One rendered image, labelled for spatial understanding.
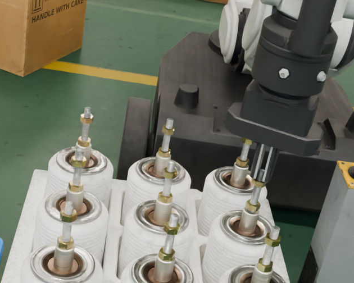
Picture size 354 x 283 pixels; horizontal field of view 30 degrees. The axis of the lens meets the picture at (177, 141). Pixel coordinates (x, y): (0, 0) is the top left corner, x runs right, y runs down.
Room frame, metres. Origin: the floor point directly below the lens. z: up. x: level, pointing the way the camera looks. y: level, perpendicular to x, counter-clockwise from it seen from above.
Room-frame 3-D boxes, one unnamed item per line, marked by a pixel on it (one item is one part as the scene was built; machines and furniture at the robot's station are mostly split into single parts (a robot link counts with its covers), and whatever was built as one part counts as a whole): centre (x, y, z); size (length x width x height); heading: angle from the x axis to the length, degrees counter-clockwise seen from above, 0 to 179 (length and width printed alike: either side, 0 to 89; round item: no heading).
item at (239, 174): (0.87, -0.10, 0.26); 0.02 x 0.02 x 0.03
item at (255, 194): (0.76, -0.12, 0.31); 0.01 x 0.01 x 0.08
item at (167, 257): (0.63, -0.01, 0.29); 0.02 x 0.02 x 0.01; 74
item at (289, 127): (0.75, -0.12, 0.46); 0.13 x 0.10 x 0.12; 75
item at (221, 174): (0.87, -0.10, 0.25); 0.08 x 0.08 x 0.01
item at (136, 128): (1.19, 0.09, 0.10); 0.20 x 0.05 x 0.20; 5
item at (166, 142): (0.86, 0.02, 0.30); 0.01 x 0.01 x 0.08
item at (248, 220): (0.76, -0.12, 0.26); 0.02 x 0.02 x 0.03
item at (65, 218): (0.61, 0.10, 0.32); 0.02 x 0.02 x 0.01; 25
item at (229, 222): (0.76, -0.12, 0.25); 0.08 x 0.08 x 0.01
